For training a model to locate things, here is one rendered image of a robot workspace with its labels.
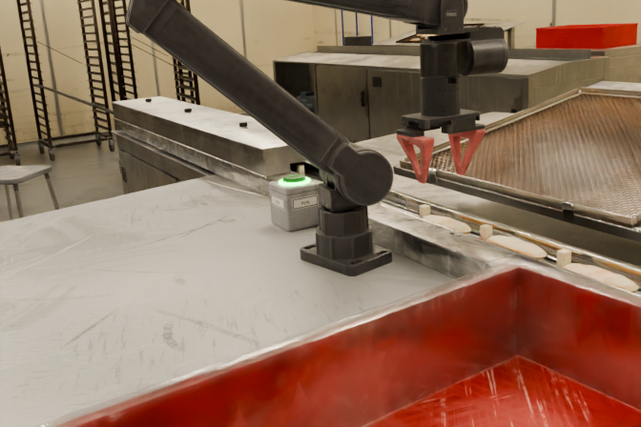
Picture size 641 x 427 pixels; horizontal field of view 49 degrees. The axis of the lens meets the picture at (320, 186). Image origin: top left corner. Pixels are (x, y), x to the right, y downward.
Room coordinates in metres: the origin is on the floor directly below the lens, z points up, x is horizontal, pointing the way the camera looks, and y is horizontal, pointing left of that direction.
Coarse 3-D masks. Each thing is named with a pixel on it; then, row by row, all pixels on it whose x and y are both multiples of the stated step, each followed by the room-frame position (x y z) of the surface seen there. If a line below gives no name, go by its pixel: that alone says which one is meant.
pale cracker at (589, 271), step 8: (568, 264) 0.81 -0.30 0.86; (576, 264) 0.81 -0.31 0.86; (576, 272) 0.78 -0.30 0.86; (584, 272) 0.78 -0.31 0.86; (592, 272) 0.77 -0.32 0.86; (600, 272) 0.78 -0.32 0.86; (608, 272) 0.77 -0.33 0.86; (600, 280) 0.75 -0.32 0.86; (608, 280) 0.75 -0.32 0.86; (616, 280) 0.75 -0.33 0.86; (624, 280) 0.75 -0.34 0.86; (624, 288) 0.73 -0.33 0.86; (632, 288) 0.73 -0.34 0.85
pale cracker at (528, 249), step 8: (488, 240) 0.93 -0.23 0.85; (496, 240) 0.91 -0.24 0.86; (504, 240) 0.91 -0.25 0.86; (512, 240) 0.90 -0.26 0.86; (520, 240) 0.90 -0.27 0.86; (512, 248) 0.88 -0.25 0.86; (520, 248) 0.88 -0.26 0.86; (528, 248) 0.87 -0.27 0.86; (536, 248) 0.87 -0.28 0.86; (536, 256) 0.86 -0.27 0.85; (544, 256) 0.86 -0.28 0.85
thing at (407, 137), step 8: (408, 128) 1.04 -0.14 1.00; (416, 128) 1.03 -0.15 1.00; (432, 128) 1.04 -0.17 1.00; (440, 128) 1.05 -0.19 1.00; (400, 136) 1.02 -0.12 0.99; (408, 136) 1.00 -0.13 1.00; (416, 136) 0.99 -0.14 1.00; (424, 136) 1.00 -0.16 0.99; (400, 144) 1.03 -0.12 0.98; (408, 144) 1.02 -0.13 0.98; (416, 144) 0.99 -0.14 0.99; (424, 144) 0.97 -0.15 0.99; (432, 144) 0.98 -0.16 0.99; (408, 152) 1.02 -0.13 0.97; (424, 152) 0.98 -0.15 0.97; (416, 160) 1.02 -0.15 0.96; (424, 160) 0.99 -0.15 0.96; (416, 168) 1.01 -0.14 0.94; (424, 168) 1.00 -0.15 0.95; (416, 176) 1.02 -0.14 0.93; (424, 176) 1.00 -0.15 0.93
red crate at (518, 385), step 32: (480, 384) 0.60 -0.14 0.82; (512, 384) 0.60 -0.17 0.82; (544, 384) 0.59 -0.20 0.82; (576, 384) 0.59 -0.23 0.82; (384, 416) 0.56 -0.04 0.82; (416, 416) 0.55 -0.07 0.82; (448, 416) 0.55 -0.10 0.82; (480, 416) 0.55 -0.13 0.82; (512, 416) 0.54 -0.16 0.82; (544, 416) 0.54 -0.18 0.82; (576, 416) 0.54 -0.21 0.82; (608, 416) 0.54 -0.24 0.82; (640, 416) 0.53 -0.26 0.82
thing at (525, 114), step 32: (608, 96) 1.45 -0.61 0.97; (640, 96) 1.39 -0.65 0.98; (512, 128) 1.38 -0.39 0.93; (544, 128) 1.33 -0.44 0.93; (576, 128) 1.29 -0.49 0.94; (608, 128) 1.25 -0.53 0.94; (640, 128) 1.22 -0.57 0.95; (448, 160) 1.27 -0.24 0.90; (512, 160) 1.19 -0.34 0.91; (576, 160) 1.13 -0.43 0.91; (640, 160) 1.07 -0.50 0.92; (512, 192) 1.03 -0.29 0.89; (576, 192) 1.00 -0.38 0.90; (608, 192) 0.97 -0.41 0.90
